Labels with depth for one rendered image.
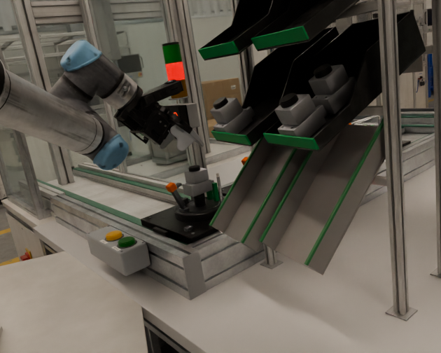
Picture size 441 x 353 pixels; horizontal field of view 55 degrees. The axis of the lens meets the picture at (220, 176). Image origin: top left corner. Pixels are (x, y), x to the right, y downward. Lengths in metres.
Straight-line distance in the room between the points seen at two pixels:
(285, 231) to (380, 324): 0.23
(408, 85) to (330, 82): 6.77
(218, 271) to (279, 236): 0.23
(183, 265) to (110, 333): 0.19
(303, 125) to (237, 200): 0.29
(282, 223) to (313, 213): 0.06
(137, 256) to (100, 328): 0.18
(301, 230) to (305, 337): 0.18
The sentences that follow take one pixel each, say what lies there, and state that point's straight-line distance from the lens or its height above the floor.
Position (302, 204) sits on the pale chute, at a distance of 0.81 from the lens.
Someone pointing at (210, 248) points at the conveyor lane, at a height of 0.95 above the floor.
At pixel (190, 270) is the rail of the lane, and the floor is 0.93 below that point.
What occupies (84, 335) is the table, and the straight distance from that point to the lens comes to 0.94.
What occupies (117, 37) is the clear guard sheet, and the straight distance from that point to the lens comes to 1.63.
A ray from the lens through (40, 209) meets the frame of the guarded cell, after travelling 1.80.
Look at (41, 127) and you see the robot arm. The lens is 0.71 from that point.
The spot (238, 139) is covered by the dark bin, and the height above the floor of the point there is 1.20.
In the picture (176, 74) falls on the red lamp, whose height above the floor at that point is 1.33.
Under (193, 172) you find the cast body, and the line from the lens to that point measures 1.06.
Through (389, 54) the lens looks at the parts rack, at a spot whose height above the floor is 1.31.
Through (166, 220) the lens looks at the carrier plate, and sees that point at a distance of 1.10.
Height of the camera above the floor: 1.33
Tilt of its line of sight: 15 degrees down
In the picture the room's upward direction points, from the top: 9 degrees counter-clockwise
